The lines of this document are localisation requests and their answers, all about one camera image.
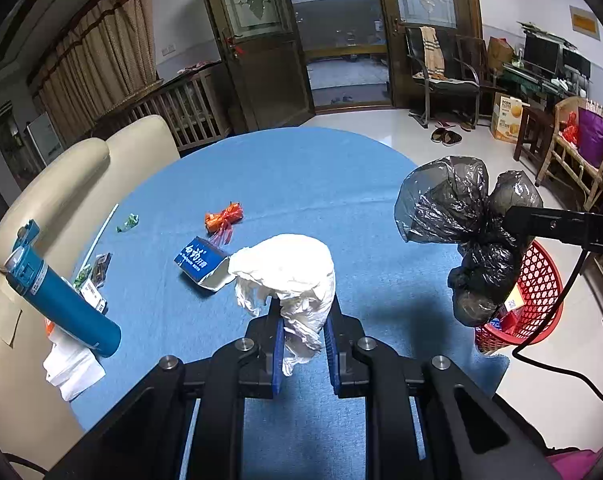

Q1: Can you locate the cluttered computer desk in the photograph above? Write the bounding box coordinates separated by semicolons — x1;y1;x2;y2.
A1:
501;62;582;111

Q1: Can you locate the yellow wall sign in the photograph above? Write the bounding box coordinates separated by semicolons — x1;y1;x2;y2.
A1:
570;5;601;41

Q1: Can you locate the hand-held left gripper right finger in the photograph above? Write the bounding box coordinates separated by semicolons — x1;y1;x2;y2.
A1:
324;297;562;480

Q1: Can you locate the glass display cabinet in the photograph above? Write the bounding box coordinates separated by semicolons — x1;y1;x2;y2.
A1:
0;115;37;181

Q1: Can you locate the open glass panel door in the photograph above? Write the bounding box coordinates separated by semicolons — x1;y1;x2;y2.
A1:
194;0;316;133

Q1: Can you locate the black cable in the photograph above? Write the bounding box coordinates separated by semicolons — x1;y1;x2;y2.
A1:
511;250;603;413

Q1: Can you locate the striped beige towel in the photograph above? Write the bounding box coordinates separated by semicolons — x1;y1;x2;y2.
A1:
414;26;445;81

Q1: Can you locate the black metal chair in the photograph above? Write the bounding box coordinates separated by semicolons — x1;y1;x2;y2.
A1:
405;25;482;128

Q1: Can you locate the dark wooden chair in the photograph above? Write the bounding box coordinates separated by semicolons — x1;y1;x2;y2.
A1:
456;35;497;86

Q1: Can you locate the small white printed box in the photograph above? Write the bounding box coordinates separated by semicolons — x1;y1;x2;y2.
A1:
78;280;107;313

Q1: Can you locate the black computer monitor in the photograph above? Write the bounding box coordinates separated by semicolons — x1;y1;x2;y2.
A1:
561;50;593;81
523;32;565;78

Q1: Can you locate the black plastic bag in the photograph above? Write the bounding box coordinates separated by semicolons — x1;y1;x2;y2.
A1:
394;156;545;328

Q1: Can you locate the dark wooden side table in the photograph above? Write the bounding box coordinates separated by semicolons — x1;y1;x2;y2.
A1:
513;105;555;161

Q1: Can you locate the closed glass panel door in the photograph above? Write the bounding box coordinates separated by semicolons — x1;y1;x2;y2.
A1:
374;0;482;111

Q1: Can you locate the red plastic basket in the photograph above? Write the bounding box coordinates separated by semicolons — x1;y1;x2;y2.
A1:
474;240;565;356

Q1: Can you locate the white straw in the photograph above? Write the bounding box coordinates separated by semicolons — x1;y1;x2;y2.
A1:
76;203;119;286

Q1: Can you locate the wooden crib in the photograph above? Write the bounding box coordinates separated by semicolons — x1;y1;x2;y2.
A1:
94;62;232;153

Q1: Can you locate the blue white carton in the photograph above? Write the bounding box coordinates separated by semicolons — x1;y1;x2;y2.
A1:
174;236;232;292

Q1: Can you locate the beige curtain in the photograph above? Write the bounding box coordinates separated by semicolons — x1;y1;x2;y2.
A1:
28;0;159;133

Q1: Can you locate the red bag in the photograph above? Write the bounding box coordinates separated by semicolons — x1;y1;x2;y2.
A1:
560;111;581;147

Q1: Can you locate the white paper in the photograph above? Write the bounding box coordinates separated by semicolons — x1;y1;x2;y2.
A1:
228;233;337;377

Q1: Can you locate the teal water bottle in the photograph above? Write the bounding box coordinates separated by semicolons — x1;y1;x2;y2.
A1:
5;220;123;358

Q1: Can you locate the orange candy wrapper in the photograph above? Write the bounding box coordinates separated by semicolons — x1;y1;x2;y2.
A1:
204;201;244;248

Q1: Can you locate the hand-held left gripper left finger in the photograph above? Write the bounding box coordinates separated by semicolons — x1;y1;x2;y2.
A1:
46;302;287;480

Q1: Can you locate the wooden bench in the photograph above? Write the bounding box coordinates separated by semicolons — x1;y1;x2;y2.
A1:
536;96;603;211

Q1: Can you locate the cream leather sofa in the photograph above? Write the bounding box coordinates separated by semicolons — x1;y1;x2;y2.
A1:
0;114;182;461

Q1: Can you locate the white tissue pile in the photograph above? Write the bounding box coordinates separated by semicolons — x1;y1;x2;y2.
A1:
42;330;107;402

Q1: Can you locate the orange printed carton box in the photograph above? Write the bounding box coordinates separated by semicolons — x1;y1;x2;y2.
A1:
490;92;531;145

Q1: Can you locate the white standing air conditioner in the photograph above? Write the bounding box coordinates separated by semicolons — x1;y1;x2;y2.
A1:
26;111;64;166

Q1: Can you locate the black flat packet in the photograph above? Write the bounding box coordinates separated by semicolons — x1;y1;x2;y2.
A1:
92;252;113;283

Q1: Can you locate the pink clothing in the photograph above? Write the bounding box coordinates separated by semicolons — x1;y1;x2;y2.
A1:
546;447;603;480

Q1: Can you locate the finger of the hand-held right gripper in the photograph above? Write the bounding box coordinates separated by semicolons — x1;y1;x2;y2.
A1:
503;205;599;251

